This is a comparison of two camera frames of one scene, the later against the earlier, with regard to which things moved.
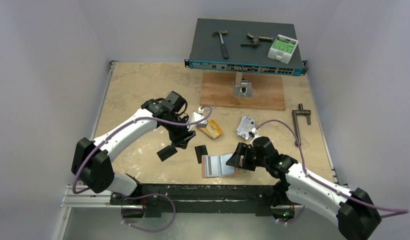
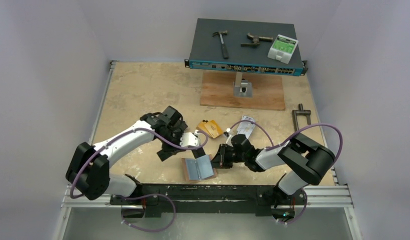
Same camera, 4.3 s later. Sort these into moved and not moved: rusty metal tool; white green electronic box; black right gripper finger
Moved: black right gripper finger
Not moved: rusty metal tool; white green electronic box
